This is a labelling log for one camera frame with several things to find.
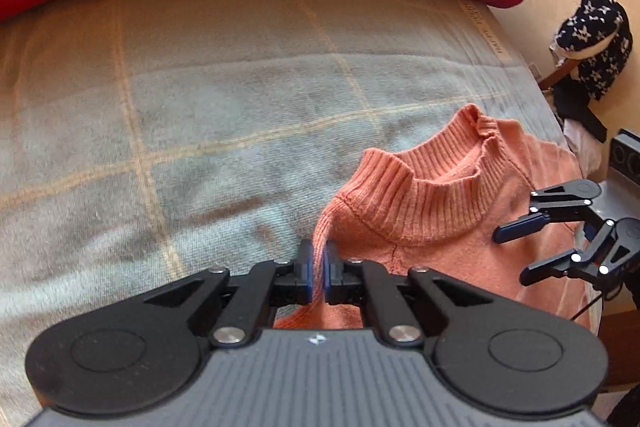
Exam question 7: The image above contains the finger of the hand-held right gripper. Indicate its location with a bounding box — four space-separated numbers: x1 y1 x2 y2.
520 221 627 286
492 183 592 244

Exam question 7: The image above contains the orange knit sweater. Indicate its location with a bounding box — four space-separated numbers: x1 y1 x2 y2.
274 103 596 333

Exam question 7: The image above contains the star print dark garment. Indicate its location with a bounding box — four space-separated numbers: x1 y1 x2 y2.
551 0 632 102

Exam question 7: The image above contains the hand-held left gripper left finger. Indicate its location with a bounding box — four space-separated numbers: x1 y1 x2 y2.
142 240 315 348

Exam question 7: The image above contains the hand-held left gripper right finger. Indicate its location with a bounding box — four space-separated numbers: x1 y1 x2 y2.
324 243 493 349

